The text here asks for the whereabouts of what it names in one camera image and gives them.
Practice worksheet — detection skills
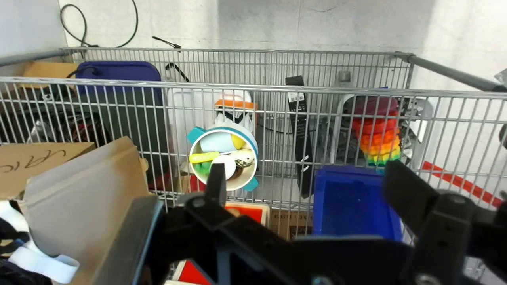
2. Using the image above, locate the yellow plastic toy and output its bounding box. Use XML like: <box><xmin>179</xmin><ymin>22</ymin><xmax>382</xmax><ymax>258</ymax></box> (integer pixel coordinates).
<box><xmin>230</xmin><ymin>133</ymin><xmax>247</xmax><ymax>152</ymax></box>

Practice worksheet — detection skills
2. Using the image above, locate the black remote control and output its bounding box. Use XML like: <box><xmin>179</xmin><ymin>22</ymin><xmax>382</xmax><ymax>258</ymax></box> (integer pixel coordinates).
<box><xmin>284</xmin><ymin>74</ymin><xmax>320</xmax><ymax>198</ymax></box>

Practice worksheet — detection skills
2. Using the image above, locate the green plush toy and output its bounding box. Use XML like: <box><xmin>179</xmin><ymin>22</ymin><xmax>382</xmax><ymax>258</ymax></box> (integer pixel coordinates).
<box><xmin>192</xmin><ymin>161</ymin><xmax>211</xmax><ymax>179</ymax></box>

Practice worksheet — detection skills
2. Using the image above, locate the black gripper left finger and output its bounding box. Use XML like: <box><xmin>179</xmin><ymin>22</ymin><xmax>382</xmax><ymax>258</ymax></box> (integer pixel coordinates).
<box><xmin>184</xmin><ymin>163</ymin><xmax>276</xmax><ymax>250</ymax></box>

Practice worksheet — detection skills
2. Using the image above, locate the yellow toy screwdriver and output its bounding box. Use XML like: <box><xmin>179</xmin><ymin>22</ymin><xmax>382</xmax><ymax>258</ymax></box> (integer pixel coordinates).
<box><xmin>189</xmin><ymin>150</ymin><xmax>222</xmax><ymax>166</ymax></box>

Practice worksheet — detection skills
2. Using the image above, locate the cardboard box with black writing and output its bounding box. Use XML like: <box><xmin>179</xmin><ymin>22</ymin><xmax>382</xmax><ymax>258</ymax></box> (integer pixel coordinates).
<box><xmin>0</xmin><ymin>141</ymin><xmax>97</xmax><ymax>201</ymax></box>

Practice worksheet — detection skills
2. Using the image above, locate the black floor cable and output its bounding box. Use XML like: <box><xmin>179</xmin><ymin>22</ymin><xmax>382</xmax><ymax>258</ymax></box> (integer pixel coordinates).
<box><xmin>59</xmin><ymin>0</ymin><xmax>141</xmax><ymax>50</ymax></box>

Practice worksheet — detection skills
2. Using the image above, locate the white striped plush toy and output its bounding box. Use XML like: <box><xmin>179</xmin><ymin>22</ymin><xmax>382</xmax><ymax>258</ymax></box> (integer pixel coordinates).
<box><xmin>235</xmin><ymin>150</ymin><xmax>257</xmax><ymax>169</ymax></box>

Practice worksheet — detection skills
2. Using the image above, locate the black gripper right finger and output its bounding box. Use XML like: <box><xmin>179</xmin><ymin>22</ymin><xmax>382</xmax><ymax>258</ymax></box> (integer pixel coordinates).
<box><xmin>382</xmin><ymin>160</ymin><xmax>507</xmax><ymax>285</ymax></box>

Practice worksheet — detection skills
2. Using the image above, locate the blue plastic bin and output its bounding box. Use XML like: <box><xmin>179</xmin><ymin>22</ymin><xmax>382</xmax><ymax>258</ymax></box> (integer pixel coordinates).
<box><xmin>312</xmin><ymin>163</ymin><xmax>406</xmax><ymax>242</ymax></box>

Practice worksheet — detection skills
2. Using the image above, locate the white bowl with teal handles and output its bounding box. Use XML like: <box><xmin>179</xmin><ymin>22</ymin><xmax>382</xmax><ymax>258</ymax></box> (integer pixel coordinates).
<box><xmin>187</xmin><ymin>125</ymin><xmax>261</xmax><ymax>195</ymax></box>

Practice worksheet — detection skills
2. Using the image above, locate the dark blue bucket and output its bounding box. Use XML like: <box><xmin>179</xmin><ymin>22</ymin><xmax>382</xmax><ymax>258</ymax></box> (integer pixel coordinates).
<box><xmin>75</xmin><ymin>60</ymin><xmax>166</xmax><ymax>177</ymax></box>

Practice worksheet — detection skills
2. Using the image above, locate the rainbow stacking toy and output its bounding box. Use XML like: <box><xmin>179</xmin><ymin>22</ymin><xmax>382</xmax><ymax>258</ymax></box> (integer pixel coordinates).
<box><xmin>350</xmin><ymin>95</ymin><xmax>404</xmax><ymax>168</ymax></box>

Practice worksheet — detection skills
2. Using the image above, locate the light blue plastic cup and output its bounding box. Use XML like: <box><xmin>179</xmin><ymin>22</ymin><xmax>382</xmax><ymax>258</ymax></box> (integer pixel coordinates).
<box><xmin>198</xmin><ymin>131</ymin><xmax>235</xmax><ymax>155</ymax></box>

